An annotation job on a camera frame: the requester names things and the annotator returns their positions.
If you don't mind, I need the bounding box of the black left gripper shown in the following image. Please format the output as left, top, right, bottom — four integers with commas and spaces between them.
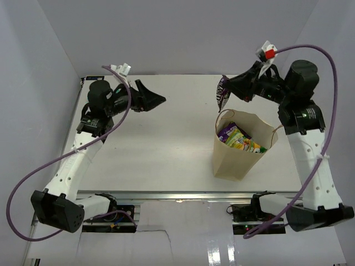
106, 80, 166, 117

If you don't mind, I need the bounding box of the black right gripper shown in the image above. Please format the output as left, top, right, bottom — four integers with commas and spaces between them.
222, 61, 292, 105

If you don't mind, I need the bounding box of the brown M&M's packet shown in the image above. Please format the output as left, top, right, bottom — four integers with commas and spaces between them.
216, 75, 230, 112

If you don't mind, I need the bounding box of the purple Fox's candy bag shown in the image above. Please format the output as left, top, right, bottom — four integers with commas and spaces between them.
217, 122, 239, 142

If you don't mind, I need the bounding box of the green Fox's candy bag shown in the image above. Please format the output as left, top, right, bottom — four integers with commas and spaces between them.
225, 129, 267, 154

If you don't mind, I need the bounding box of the brown paper bag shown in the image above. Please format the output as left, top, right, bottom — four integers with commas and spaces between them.
212, 109, 278, 181

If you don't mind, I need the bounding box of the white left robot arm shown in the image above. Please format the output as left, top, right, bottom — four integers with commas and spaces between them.
31, 80, 166, 233

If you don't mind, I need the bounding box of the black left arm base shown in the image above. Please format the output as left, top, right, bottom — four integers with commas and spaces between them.
85, 205, 135, 224

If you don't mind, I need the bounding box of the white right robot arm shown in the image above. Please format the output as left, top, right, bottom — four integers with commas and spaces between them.
222, 60, 354, 232

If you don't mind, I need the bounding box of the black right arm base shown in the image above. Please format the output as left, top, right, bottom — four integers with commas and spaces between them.
226, 204, 288, 236

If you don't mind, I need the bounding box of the dark blue logo sticker left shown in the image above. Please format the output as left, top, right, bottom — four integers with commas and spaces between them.
85, 75, 104, 81

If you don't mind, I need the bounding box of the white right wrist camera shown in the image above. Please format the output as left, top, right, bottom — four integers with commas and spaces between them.
256, 40, 278, 78

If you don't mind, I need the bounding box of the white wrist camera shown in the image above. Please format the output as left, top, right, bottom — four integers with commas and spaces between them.
256, 40, 278, 78
110, 63, 131, 83

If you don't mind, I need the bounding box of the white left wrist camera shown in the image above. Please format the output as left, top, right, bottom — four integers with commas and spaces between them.
110, 63, 131, 83

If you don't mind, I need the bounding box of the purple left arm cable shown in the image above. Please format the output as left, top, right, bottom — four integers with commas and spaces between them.
6, 65, 137, 242

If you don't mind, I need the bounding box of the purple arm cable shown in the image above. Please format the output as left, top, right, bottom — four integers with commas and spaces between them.
242, 44, 339, 239
6, 65, 137, 242

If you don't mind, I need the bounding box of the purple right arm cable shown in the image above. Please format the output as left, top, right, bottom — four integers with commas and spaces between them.
242, 44, 339, 239

